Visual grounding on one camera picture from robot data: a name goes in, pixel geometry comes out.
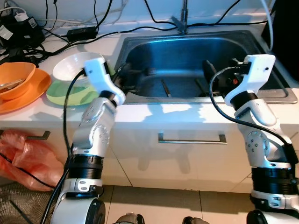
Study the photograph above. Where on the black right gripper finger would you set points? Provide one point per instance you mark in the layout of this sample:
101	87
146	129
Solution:
208	70

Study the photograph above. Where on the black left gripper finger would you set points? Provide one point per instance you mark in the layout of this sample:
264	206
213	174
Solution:
125	70
128	87

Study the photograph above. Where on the white bowl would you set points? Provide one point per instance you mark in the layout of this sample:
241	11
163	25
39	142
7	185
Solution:
70	65

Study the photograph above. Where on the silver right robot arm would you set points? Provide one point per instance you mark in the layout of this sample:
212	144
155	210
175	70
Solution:
261	140

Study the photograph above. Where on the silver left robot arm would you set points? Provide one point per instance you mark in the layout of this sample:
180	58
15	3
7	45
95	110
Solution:
93	135

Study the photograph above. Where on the stainless steel sink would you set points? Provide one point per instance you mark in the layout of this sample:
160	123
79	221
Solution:
187	56

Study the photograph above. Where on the green plate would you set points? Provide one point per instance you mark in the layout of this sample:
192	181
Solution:
65	93

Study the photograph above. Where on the dark metal faucet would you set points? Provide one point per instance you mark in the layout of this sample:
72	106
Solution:
183	21

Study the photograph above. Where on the black power adapter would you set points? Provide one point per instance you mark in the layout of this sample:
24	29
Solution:
82	32

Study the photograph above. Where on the black appliance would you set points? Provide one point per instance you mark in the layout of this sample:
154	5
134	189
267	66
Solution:
285	32

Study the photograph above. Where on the orange plate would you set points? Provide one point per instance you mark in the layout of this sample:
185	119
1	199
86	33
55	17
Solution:
37	91

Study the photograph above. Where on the orange bowl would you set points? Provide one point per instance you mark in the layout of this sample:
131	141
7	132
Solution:
18	74

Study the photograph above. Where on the black charger device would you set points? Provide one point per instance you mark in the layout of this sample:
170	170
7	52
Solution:
18	30

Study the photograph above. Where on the red plastic bag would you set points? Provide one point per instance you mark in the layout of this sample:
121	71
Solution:
28	158

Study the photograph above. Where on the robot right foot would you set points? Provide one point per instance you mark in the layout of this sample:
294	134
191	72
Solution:
194	220

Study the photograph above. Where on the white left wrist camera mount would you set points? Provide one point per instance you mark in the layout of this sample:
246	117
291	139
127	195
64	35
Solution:
100	74

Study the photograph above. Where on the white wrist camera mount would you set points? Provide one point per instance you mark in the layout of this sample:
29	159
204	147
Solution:
100	74
254	70

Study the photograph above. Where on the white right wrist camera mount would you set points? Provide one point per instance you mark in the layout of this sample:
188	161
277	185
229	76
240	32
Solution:
254	70

